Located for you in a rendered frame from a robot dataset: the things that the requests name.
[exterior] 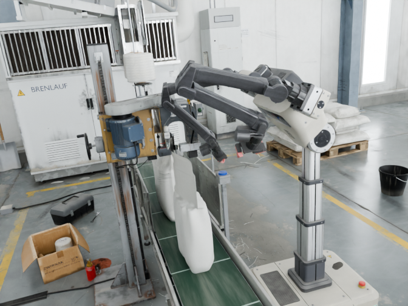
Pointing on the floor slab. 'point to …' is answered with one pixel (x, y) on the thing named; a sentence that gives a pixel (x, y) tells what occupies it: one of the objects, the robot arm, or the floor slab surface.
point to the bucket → (393, 179)
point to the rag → (101, 263)
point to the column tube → (119, 168)
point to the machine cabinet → (75, 86)
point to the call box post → (225, 211)
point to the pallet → (283, 152)
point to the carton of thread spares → (74, 260)
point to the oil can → (90, 271)
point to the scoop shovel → (8, 155)
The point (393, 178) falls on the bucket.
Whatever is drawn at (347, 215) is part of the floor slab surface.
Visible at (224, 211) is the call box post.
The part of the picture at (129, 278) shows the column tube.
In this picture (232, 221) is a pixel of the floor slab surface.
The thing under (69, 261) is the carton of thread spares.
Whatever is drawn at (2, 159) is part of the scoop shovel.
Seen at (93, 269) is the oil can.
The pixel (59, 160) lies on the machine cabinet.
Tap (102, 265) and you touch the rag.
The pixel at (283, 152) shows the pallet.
